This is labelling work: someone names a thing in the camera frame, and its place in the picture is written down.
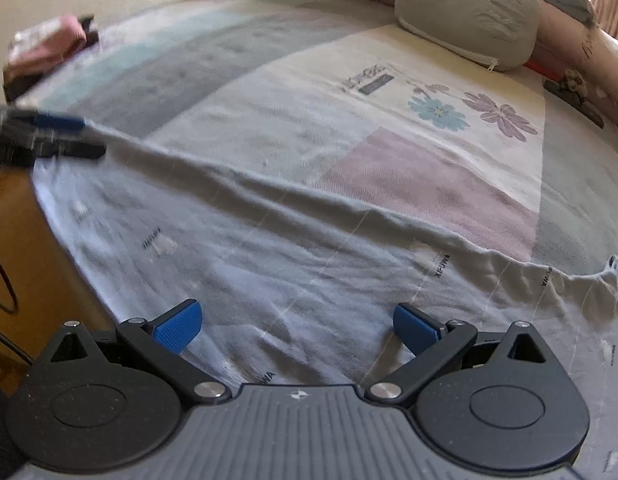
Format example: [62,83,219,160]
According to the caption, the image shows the grey striped pants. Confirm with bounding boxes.
[32,127,618,479]

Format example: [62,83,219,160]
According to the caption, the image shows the dark folded garment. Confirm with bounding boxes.
[3,14,100,104]

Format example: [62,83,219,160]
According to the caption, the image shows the pink folded towel stack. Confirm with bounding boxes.
[4,14,86,78]

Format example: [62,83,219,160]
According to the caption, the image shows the black phone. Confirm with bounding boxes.
[544,79,604,129]

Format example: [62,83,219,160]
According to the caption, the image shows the grey cat face cushion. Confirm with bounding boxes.
[395,0,540,72]

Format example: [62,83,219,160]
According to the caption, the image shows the green folded garment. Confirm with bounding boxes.
[544,0,597,27]

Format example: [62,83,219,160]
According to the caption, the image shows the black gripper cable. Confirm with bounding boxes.
[0,244,36,366]

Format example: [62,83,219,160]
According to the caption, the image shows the brown scrunchie hair tie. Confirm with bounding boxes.
[558,68,594,97]

